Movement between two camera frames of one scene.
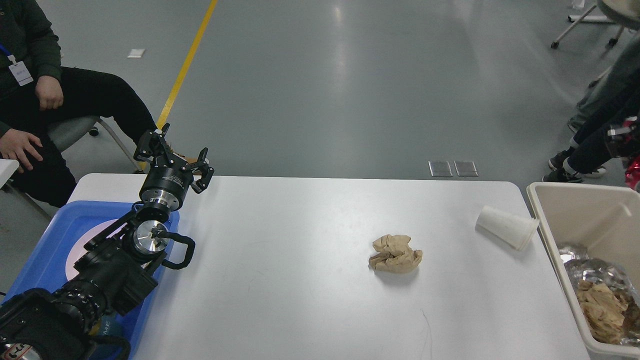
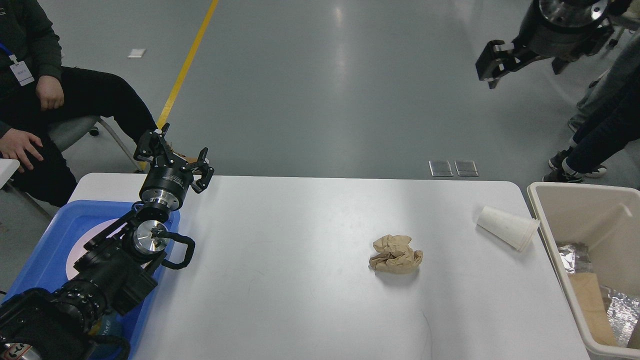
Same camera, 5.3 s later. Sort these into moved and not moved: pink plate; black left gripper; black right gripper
Moved: black right gripper
Not moved: pink plate; black left gripper
